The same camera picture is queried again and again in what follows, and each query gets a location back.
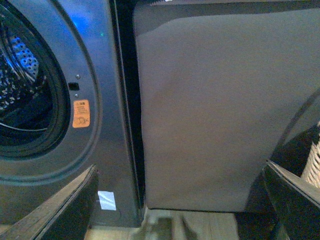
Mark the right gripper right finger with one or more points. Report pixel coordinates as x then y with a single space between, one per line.
295 201

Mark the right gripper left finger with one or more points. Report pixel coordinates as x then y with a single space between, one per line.
64 216

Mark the dark grey washing machine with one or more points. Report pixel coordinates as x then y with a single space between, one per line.
64 107

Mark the silver tape piece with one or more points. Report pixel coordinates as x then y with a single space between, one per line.
107 200

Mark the orange warning sticker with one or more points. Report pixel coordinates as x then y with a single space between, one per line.
81 114

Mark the dark grey cabinet panel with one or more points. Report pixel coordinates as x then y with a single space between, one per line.
223 83

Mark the woven rope laundry basket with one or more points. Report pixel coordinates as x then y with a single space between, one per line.
311 172

